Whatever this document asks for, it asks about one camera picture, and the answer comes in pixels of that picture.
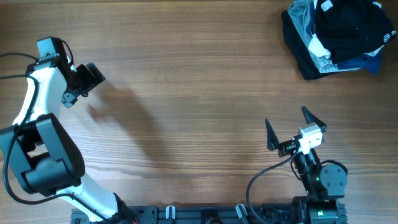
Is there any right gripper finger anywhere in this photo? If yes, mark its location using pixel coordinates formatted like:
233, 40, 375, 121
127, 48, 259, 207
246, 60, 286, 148
301, 106, 326, 133
265, 119, 279, 151

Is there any black t-shirt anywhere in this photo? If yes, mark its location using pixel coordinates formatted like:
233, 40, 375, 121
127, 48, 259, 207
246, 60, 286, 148
313, 0, 397, 65

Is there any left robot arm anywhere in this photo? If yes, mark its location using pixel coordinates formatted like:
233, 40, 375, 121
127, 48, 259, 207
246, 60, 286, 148
1, 61, 134, 223

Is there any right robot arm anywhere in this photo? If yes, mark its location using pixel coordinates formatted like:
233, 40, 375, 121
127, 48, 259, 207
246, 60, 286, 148
262, 106, 348, 224

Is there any black folded garment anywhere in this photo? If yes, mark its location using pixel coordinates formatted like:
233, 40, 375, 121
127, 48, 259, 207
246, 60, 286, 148
281, 11, 328, 80

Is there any navy blue garment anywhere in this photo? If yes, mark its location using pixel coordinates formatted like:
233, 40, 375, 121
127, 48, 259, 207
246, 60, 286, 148
305, 1, 383, 73

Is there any grey striped garment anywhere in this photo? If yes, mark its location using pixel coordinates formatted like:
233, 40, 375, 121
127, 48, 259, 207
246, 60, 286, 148
287, 0, 343, 73

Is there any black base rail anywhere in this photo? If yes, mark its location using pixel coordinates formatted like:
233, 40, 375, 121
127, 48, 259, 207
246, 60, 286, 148
70, 203, 348, 224

